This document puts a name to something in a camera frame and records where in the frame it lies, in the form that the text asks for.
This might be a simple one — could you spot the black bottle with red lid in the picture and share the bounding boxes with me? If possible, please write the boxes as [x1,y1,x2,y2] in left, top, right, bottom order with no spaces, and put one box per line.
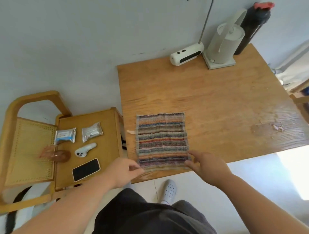
[233,2,275,55]

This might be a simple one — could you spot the thin grey metal rod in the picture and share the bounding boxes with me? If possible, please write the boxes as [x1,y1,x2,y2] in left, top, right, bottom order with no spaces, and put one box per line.
[198,0,215,44]

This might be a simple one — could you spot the white handheld controller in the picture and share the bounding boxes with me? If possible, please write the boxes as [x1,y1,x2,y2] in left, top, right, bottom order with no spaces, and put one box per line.
[74,142,97,158]

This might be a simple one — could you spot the wooden chair with rattan seat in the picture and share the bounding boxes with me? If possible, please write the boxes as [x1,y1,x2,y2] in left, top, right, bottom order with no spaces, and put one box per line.
[0,91,73,215]

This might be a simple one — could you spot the clear plastic film scrap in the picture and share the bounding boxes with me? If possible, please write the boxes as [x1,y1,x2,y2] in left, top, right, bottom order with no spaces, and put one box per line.
[251,121,286,136]

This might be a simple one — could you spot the black and white fabric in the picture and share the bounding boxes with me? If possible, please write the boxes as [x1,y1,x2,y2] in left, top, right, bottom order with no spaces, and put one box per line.
[0,186,33,234]

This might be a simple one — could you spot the white cylindrical appliance with handle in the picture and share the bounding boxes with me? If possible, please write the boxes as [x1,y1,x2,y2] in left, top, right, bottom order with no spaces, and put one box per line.
[202,9,248,70]

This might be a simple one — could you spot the white clog shoe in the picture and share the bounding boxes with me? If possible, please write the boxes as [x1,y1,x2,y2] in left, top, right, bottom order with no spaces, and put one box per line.
[160,179,177,205]

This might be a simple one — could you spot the silver foil packet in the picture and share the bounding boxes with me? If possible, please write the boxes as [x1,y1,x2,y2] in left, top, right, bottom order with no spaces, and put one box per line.
[82,121,104,143]

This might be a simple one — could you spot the white bedding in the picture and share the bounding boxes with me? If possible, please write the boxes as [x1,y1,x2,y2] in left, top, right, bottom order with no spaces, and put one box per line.
[272,40,309,90]

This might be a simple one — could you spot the person's right forearm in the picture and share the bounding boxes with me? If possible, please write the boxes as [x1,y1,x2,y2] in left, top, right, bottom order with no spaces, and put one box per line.
[215,166,309,234]

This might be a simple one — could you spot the person's left forearm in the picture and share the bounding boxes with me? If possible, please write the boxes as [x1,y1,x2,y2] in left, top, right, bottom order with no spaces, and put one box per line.
[11,166,117,234]

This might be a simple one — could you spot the brown translucent hair claw clip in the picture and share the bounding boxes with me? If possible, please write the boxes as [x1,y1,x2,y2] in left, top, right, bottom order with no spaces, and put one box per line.
[39,145,72,164]

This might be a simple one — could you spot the white packet with blue label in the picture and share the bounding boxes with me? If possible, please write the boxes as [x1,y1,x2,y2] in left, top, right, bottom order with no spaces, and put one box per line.
[54,127,77,145]

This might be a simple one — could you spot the white handheld device with black window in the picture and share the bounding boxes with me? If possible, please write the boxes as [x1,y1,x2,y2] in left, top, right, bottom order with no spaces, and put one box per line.
[170,43,205,67]

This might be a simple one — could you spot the small wooden side table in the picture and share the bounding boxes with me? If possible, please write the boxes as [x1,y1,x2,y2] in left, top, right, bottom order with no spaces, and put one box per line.
[55,107,125,192]

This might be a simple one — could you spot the multicolour striped woven cloth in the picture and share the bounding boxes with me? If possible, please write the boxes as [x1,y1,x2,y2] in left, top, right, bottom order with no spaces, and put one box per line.
[135,112,192,171]

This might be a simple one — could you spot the wooden furniture frame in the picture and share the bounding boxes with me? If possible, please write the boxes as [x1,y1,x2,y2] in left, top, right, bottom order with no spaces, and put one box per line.
[288,79,309,124]

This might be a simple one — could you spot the person's left hand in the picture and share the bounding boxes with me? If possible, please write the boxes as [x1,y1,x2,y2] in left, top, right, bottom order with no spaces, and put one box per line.
[104,158,145,190]

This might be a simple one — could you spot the person's dark grey shorts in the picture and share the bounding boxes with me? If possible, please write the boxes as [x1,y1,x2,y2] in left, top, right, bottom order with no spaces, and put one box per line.
[93,188,218,234]

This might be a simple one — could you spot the black smartphone with light case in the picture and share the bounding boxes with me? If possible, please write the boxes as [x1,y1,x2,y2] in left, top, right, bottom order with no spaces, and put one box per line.
[72,158,101,183]

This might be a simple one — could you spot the person's right hand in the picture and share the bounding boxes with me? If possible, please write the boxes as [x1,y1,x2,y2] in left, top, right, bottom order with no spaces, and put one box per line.
[185,150,233,188]

